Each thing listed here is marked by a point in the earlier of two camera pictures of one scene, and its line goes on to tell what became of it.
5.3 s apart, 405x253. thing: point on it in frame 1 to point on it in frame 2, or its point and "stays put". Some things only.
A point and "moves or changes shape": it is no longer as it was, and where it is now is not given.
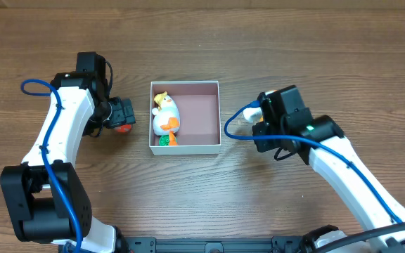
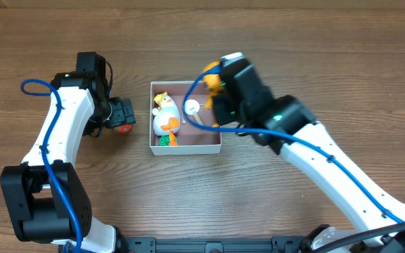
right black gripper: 259,130 to 221,110
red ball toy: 124,128 stays put
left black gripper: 121,114 stays put
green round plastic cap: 164,140 stays put
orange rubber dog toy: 261,119 moves or changes shape
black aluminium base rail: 211,244 stays put
